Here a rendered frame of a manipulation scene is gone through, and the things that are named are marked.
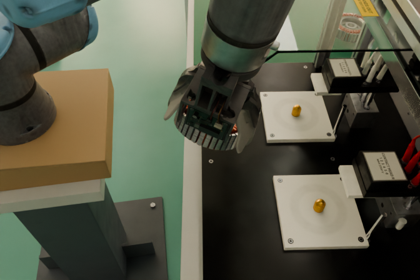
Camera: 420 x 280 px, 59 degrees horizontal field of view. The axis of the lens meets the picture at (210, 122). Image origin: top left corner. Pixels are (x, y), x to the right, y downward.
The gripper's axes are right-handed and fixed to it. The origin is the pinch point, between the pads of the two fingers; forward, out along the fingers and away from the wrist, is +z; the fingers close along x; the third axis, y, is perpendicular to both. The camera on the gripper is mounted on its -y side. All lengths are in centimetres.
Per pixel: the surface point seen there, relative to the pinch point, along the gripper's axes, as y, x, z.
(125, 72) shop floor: -83, -64, 126
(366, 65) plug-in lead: -29.1, 23.5, 2.5
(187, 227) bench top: 11.0, 3.6, 20.8
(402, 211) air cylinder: -3.5, 37.0, 6.7
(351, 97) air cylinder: -28.9, 25.7, 12.6
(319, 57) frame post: -42.3, 17.2, 18.2
